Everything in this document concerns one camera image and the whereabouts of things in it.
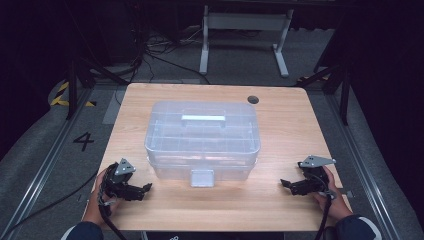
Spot clear plastic storage box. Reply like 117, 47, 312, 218
143, 100, 262, 189

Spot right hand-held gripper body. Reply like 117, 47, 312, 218
289, 154, 337, 198

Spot yellow black floor tape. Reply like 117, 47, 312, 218
49, 81, 98, 108

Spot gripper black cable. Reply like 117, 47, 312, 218
313, 173, 334, 240
97, 196, 129, 240

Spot black metal stand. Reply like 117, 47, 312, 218
295, 59, 352, 127
63, 57, 130, 121

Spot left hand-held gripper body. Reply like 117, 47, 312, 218
100, 157, 145, 202

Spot white metal desk frame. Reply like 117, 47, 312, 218
198, 4, 295, 79

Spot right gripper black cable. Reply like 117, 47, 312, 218
313, 173, 334, 240

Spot person's right hand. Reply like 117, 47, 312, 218
312, 165, 353, 224

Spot tangle of black floor cables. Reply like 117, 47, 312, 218
128, 19, 212, 86

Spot small metal table bracket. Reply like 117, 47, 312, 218
336, 187, 356, 198

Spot metal floor rail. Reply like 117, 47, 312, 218
0, 85, 98, 240
323, 93, 416, 240

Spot person's left hand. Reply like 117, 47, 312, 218
82, 167, 122, 228

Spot long black floor cable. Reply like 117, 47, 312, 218
0, 169, 99, 240

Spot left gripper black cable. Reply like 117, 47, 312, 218
97, 196, 129, 240

